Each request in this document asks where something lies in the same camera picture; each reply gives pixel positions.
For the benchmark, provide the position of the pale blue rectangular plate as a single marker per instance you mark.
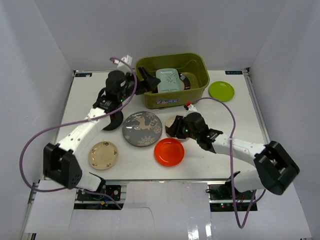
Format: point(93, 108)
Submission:
point(169, 80)

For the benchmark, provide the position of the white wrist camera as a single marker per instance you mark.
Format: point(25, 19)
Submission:
point(190, 108)
point(124, 65)

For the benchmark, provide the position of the blue table label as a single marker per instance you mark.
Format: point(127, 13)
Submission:
point(233, 72)
point(83, 75)

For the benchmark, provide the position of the left blue table label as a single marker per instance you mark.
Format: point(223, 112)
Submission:
point(83, 75)

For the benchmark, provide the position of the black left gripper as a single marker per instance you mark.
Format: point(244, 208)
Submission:
point(141, 82)

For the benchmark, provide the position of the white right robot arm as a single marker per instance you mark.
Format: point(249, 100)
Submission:
point(274, 169)

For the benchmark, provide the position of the cream plate with black patch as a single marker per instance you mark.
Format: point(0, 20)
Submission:
point(169, 123)

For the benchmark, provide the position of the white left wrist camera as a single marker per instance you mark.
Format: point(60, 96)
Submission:
point(124, 65)

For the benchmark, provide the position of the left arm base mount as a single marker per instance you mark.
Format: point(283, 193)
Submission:
point(107, 197)

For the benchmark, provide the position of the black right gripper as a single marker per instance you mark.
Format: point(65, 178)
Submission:
point(185, 119)

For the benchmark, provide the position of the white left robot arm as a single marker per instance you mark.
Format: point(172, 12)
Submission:
point(60, 160)

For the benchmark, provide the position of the right blue table label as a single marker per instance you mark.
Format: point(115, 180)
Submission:
point(233, 72)

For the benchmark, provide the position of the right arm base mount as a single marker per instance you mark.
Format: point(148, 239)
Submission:
point(221, 200)

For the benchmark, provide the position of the grey reindeer plate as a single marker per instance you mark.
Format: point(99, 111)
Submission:
point(142, 129)

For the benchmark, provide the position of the cream plate with small motifs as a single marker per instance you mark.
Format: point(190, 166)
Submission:
point(103, 155)

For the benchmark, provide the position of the lime green plate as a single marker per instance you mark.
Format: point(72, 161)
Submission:
point(221, 90)

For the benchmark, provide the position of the black round plate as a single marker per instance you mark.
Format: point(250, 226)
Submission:
point(116, 120)

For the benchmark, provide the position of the olive green plastic bin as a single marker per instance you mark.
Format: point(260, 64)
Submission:
point(189, 64)

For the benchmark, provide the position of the orange plate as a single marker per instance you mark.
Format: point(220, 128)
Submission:
point(169, 152)

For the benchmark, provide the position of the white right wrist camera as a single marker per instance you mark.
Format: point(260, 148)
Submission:
point(190, 108)

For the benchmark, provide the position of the striped dark rim plate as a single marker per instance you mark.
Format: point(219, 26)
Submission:
point(188, 81)

